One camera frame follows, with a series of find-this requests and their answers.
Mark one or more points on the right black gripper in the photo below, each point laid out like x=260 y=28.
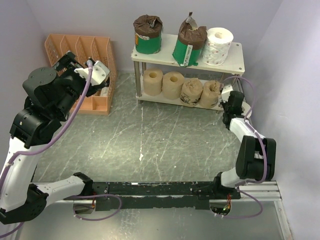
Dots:
x=224 y=104

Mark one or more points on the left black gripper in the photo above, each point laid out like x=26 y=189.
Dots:
x=66 y=61

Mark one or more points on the brown paper roll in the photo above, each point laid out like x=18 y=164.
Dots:
x=210 y=94
x=191 y=92

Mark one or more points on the beige unwrapped paper roll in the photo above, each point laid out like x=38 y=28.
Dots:
x=172 y=83
x=153 y=81

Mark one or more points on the floral white paper roll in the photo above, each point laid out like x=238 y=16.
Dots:
x=217 y=45
x=246 y=109

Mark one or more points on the green brown roll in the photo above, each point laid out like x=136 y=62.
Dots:
x=190 y=42
x=148 y=34

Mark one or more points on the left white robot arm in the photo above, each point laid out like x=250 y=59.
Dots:
x=33 y=131

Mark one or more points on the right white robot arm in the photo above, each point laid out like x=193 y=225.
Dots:
x=256 y=158

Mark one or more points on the orange plastic file organizer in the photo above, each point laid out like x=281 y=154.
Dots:
x=100 y=51

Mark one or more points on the items in organizer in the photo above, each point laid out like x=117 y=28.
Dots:
x=104 y=91

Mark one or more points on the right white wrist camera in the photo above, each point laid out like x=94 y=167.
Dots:
x=225 y=93

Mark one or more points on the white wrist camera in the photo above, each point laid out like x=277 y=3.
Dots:
x=100 y=73
x=225 y=93

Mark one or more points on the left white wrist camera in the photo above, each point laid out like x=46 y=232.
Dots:
x=100 y=73

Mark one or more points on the aluminium frame rail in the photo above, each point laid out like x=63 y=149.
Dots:
x=266 y=191

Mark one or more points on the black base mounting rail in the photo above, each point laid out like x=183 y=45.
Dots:
x=149 y=195

